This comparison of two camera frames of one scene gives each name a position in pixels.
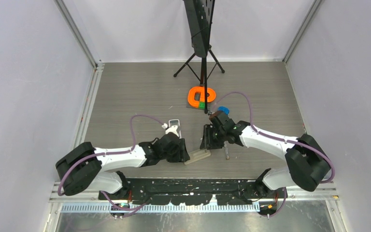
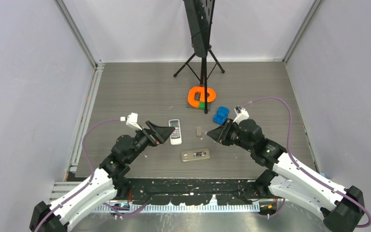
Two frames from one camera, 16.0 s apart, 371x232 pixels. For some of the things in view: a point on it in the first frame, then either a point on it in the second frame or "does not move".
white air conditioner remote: x=173 y=122 does not move
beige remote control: x=197 y=154 does not move
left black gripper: x=181 y=155 -> x=162 y=133
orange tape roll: x=201 y=103 does not move
